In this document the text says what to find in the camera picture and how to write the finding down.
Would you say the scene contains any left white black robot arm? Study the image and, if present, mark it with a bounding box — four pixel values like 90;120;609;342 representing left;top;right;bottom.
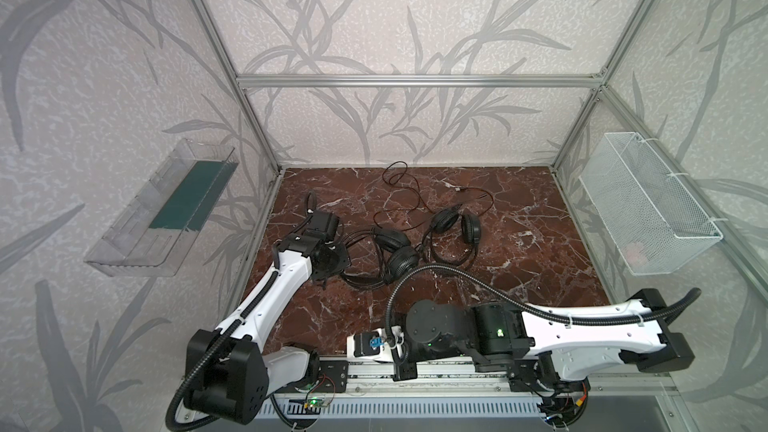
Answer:
165;192;350;431

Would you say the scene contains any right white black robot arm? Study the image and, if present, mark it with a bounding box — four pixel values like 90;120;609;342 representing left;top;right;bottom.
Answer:
362;263;702;390

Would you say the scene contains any green lit circuit board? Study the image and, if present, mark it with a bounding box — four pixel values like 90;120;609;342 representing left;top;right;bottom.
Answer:
303;396;332;414

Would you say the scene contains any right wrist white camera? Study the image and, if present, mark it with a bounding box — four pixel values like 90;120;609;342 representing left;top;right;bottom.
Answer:
346;326;406;363

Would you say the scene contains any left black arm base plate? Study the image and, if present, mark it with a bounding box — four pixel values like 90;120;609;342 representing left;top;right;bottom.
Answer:
314;360;349;394

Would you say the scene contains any aluminium front rail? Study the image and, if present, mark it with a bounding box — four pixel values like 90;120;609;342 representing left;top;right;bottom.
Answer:
278;357;682;402

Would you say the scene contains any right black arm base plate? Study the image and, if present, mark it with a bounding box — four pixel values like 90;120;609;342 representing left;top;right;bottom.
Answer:
507;361;590;397

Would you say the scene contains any clear plastic wall tray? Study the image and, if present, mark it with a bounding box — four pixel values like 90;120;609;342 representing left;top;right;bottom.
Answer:
84;139;239;277

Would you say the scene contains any aluminium frame crossbar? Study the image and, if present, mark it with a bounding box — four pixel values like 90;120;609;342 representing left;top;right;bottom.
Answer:
236;74;602;89

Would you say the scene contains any white wire mesh basket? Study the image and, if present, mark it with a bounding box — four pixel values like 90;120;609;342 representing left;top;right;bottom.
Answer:
579;132;723;276

